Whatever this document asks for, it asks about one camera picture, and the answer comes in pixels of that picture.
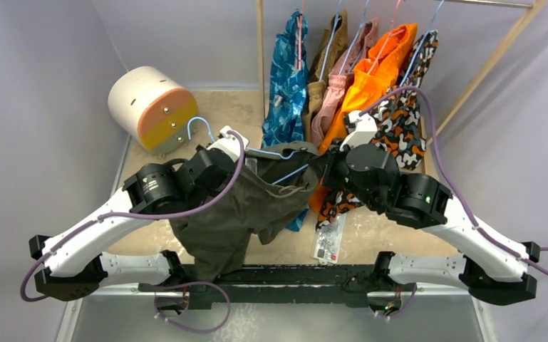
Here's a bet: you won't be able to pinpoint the blue hanger of brown shorts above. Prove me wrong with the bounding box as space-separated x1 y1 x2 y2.
318 0 343 81

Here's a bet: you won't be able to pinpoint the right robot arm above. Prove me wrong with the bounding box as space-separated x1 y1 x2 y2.
310 144 539 306

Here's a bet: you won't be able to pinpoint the round pastel drawer box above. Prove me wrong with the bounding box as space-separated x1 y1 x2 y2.
108 66 199 155

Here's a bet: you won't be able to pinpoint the blue patterned shorts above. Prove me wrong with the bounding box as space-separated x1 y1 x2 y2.
260 10 312 232

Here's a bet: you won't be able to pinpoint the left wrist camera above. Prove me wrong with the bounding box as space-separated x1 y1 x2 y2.
206 125 249 162

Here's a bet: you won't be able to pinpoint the pink hanger of orange shorts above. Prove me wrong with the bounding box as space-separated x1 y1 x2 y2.
368 0 402 75

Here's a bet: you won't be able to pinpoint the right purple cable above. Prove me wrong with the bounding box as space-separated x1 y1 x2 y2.
358 86 548 322

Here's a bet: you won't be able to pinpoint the pink shorts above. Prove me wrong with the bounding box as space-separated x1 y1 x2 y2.
310 18 379 146

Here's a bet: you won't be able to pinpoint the camouflage orange black shorts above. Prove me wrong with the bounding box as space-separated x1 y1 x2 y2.
316 28 439 231

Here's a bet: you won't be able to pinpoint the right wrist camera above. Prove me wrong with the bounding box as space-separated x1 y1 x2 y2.
339 110 378 152

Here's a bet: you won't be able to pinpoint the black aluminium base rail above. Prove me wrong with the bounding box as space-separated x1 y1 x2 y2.
68 261 449 313

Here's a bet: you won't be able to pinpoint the light blue hanger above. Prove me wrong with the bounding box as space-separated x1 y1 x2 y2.
187 115 308 185

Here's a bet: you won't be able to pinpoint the brown shorts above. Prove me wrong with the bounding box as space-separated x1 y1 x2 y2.
301 9 348 142

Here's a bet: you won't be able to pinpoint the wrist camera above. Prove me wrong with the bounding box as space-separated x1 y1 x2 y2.
206 125 249 162
339 110 378 152

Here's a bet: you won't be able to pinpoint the blue hanger of camouflage shorts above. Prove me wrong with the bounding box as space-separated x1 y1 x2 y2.
399 0 445 87

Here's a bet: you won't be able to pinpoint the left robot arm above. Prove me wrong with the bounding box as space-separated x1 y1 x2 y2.
19 142 245 302

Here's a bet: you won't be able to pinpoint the wooden clothes rack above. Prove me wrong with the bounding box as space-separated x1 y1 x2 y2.
256 0 547 136

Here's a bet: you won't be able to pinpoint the white printed tag card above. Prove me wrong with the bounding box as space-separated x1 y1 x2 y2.
313 214 346 265

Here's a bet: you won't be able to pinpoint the olive green shorts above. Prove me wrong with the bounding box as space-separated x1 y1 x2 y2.
170 142 319 281

